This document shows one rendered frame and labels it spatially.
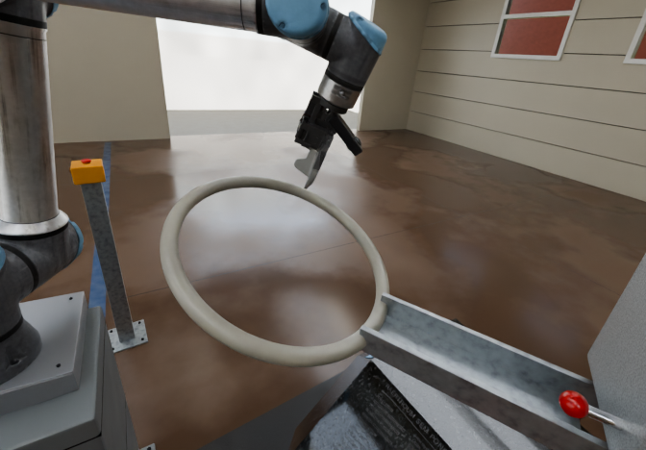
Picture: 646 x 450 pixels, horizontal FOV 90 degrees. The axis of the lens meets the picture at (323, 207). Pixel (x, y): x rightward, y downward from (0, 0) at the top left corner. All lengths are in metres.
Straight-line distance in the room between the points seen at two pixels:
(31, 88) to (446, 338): 0.98
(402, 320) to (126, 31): 6.41
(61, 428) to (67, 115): 6.14
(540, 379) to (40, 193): 1.10
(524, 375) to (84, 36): 6.65
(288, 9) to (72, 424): 0.93
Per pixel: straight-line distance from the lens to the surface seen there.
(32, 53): 0.92
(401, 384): 0.96
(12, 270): 0.99
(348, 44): 0.70
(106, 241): 1.98
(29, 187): 0.99
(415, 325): 0.72
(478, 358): 0.72
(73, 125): 6.89
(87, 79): 6.76
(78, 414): 1.00
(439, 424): 0.93
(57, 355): 1.06
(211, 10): 0.60
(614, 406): 0.64
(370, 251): 0.81
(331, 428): 1.03
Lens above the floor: 1.60
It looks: 25 degrees down
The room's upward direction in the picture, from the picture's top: 5 degrees clockwise
